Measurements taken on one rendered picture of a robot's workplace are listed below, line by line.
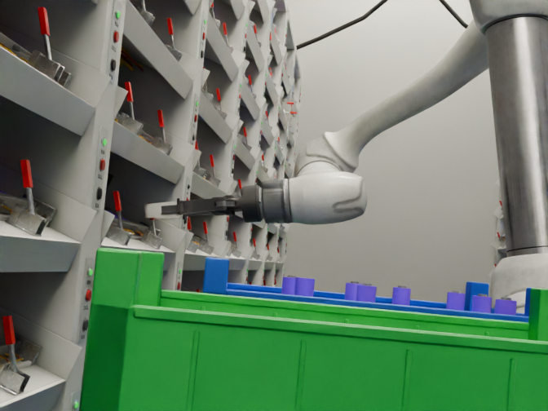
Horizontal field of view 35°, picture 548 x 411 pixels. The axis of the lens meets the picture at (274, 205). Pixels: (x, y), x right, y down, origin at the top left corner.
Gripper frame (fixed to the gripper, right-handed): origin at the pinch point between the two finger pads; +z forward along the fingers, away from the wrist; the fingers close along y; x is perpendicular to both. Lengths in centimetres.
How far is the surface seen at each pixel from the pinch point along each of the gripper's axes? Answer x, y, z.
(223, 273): -14, -102, -26
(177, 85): 26.8, 4.7, -3.6
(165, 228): -2.8, 15.6, 3.1
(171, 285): -15.5, 16.0, 2.4
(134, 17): 28.8, -37.7, -4.8
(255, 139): 38, 156, -6
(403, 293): -18, -84, -42
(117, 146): 7.9, -37.1, -0.6
